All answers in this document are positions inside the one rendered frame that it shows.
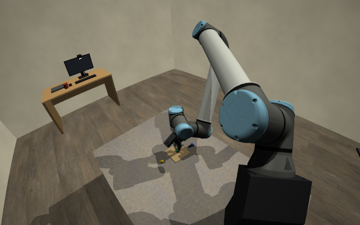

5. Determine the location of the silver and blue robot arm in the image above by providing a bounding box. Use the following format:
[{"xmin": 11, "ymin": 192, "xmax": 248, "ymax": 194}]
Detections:
[{"xmin": 164, "ymin": 21, "xmax": 296, "ymax": 178}]

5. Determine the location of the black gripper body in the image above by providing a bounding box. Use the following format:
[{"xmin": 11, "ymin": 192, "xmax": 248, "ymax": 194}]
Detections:
[{"xmin": 174, "ymin": 138, "xmax": 185, "ymax": 144}]

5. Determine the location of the tan flat mat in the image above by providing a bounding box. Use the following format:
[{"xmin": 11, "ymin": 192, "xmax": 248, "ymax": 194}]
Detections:
[{"xmin": 165, "ymin": 146, "xmax": 190, "ymax": 163}]

